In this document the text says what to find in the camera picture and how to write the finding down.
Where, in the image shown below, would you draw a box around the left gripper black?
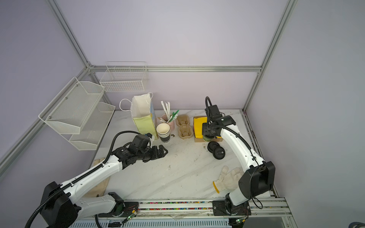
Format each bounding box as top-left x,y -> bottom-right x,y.
137,144 -> 168,163

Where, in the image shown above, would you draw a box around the green paper cup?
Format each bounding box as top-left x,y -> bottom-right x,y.
202,136 -> 215,142

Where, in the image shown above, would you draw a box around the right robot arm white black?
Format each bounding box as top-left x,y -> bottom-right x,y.
202,97 -> 276,215

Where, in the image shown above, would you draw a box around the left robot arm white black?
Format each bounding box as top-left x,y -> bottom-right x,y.
34,134 -> 168,228

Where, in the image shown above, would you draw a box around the cardboard box of napkins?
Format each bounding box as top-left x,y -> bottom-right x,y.
192,115 -> 225,143

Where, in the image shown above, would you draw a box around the yellow napkin stack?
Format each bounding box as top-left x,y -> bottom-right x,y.
193,115 -> 208,139

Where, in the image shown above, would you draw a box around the stack of black paper cups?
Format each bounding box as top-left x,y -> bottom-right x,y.
156,123 -> 171,143

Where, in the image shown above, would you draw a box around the pink utensil holder cup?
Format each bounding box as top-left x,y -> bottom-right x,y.
160,114 -> 175,131

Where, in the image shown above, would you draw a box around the brown pulp cup carriers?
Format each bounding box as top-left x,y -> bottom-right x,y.
176,115 -> 194,140

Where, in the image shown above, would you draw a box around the white and green paper bag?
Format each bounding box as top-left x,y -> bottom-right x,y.
119,92 -> 158,138

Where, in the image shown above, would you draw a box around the stack of black cup lids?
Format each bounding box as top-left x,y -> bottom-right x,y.
207,141 -> 226,160

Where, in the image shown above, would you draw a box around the white work glove right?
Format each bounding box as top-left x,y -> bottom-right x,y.
213,166 -> 244,194

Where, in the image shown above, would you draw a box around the white two-tier mesh shelf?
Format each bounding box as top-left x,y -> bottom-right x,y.
39,78 -> 115,151

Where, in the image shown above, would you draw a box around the white wire basket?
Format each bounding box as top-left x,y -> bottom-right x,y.
100,61 -> 149,92

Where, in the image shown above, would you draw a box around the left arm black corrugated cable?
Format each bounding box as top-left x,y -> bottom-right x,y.
24,130 -> 143,228

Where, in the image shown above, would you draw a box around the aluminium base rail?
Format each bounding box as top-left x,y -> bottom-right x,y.
55,198 -> 293,220

